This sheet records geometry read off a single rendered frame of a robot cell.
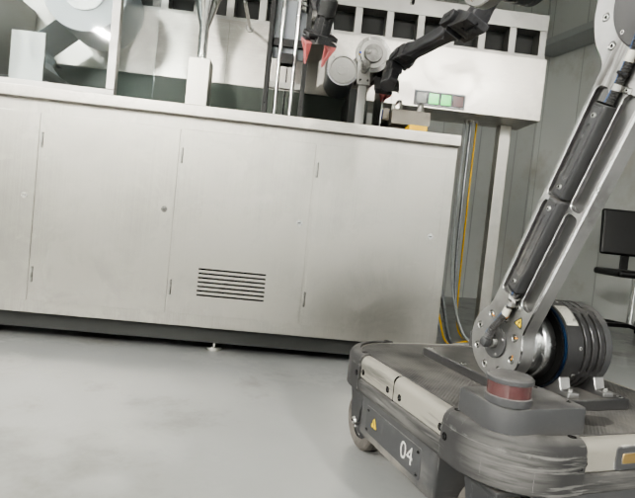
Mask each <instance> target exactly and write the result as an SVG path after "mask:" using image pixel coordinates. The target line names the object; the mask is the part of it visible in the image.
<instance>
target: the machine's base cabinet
mask: <svg viewBox="0 0 635 498"><path fill-rule="evenodd" d="M457 150H458V148H457V147H448V146H440V145H431V144H422V143H414V142H406V141H397V140H388V139H379V138H371V137H362V136H353V135H345V134H336V133H328V132H319V131H311V130H302V129H293V128H285V127H276V126H267V125H258V124H242V123H234V122H226V121H217V120H208V119H199V118H191V117H182V116H173V115H164V114H156V113H147V112H139V111H131V110H122V109H113V108H104V107H96V106H87V105H78V104H70V103H61V102H52V101H44V100H36V99H27V98H18V97H9V96H1V95H0V324H4V325H15V326H27V327H37V328H49V329H60V330H72V331H83V332H95V333H106V334H118V335H128V336H140V337H151V338H163V339H174V340H186V341H197V342H208V343H212V344H209V345H206V349H207V350H208V351H212V352H218V351H221V349H222V347H221V346H220V345H216V343H219V344H231V345H242V346H254V347H265V348H277V349H288V350H299V351H310V352H322V353H333V354H345V355H349V354H350V351H351V348H352V347H353V346H354V345H355V344H357V343H360V342H365V341H384V340H388V341H393V343H421V344H435V343H436V341H437V326H438V317H439V308H440V299H441V290H442V281H443V273H444V264H445V255H446V246H447V237H448V230H449V221H450V212H451V203H452V194H453V185H454V177H455V168H456V159H457Z"/></svg>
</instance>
